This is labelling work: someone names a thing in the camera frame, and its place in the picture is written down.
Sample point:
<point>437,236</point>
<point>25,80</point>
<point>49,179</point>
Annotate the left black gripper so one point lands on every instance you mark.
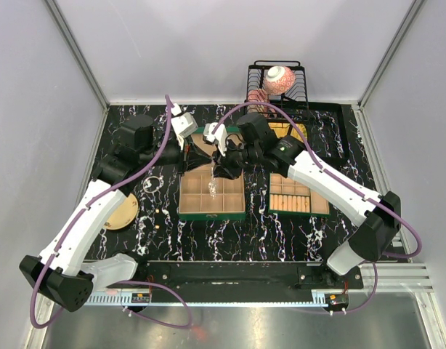
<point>197,158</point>

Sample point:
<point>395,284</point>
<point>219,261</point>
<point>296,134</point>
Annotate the pink patterned cup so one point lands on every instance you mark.
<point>260,95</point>

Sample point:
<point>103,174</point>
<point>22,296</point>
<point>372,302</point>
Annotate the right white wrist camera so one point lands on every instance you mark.
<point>216,134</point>

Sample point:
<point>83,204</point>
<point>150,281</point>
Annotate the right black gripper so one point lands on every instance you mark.
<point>223,167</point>

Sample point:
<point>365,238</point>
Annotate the black wire dish rack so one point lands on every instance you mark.
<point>326,129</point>

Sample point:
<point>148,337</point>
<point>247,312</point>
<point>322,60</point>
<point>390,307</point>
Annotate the small green jewelry tray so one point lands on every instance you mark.
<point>289,197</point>

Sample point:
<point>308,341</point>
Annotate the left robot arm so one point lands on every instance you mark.
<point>59,272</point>

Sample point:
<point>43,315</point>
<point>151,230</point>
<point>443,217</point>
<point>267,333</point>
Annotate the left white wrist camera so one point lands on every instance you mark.
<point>183,124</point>

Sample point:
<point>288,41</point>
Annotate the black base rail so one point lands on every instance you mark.
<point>297,275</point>

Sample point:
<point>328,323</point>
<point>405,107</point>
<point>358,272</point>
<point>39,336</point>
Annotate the round wooden lid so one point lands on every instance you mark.
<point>124,215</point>

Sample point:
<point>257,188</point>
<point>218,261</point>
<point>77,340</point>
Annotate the large green jewelry box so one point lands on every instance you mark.
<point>203,197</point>

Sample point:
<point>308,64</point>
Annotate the red patterned bowl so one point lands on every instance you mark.
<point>278,80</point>

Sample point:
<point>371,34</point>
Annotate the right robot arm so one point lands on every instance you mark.
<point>375,216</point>

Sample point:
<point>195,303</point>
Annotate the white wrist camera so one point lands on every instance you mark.
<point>216,134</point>
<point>183,124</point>

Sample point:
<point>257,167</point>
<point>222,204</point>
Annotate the yellow bamboo mat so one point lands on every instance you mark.
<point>282,129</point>

